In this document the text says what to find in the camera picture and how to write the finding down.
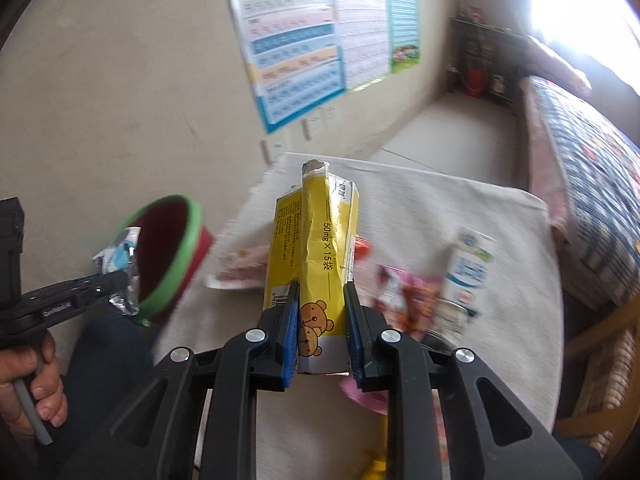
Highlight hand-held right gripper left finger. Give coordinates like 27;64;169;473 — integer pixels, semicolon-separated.
75;280;301;480

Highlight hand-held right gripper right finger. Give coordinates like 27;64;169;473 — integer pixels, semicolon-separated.
342;280;586;480

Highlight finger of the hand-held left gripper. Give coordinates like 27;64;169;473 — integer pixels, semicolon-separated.
74;269;131;308

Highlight silver blue foil wrapper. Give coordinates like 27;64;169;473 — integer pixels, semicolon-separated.
91;226;143;317

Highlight red bowl with green rim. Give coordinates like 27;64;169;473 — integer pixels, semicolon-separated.
111;194;217;328

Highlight yellow bear print carton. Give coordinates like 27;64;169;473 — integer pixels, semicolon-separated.
262;159;361;376

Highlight person's left hand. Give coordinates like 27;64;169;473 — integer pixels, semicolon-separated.
0;332;69;441

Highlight pink snack packet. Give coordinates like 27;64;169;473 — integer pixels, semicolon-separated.
372;262;443;341

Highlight person's dark pants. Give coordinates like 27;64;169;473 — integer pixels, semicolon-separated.
50;310;171;480

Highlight pink flat wrapper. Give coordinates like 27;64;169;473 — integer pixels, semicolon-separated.
204;245;273;291

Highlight white blue milk carton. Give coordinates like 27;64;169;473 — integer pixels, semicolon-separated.
432;227;496;336

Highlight white table cloth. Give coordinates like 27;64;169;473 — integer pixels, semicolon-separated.
155;152;566;480

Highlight pink bed sheet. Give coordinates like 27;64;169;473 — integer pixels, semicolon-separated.
520;80;572;241

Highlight wooden chair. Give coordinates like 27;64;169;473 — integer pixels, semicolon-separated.
552;290;640;456

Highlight red bucket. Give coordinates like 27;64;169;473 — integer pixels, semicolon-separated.
460;62;489;97

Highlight dark storage shelf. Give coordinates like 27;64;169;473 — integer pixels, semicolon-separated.
447;15;527;106

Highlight blue chart wall poster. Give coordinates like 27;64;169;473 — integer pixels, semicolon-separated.
220;0;348;135

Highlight white chart wall poster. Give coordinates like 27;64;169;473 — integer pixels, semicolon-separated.
327;0;392;92

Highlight green bordered wall poster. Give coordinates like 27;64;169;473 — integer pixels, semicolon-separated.
386;0;421;75

